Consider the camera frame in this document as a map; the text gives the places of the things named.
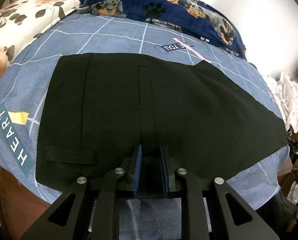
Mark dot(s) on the brown wooden bed frame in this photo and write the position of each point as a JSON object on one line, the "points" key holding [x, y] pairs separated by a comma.
{"points": [[19, 207]]}

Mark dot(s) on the white floral pillow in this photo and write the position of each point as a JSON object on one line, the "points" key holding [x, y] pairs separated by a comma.
{"points": [[24, 21]]}

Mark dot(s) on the navy dog print blanket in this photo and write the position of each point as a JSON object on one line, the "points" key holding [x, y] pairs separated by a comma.
{"points": [[191, 17]]}

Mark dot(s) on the white dotted cloth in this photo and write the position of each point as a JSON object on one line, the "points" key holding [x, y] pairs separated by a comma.
{"points": [[285, 94]]}

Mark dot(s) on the blue grid bed sheet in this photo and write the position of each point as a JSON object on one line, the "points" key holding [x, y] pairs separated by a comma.
{"points": [[23, 90]]}

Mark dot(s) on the black pants orange lining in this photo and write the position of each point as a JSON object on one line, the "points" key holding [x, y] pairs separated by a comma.
{"points": [[101, 108]]}

